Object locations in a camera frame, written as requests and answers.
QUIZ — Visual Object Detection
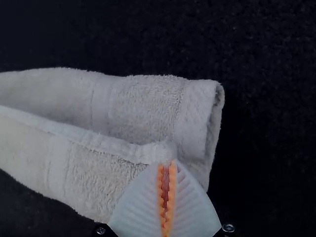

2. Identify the pale towel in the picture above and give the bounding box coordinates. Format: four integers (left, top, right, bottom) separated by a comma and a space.
0, 67, 226, 224

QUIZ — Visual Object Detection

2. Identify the black mat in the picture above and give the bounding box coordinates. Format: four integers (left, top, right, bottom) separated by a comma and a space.
0, 0, 316, 237

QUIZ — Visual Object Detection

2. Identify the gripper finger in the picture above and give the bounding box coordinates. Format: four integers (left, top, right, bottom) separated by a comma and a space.
95, 161, 172, 237
166, 159, 236, 237

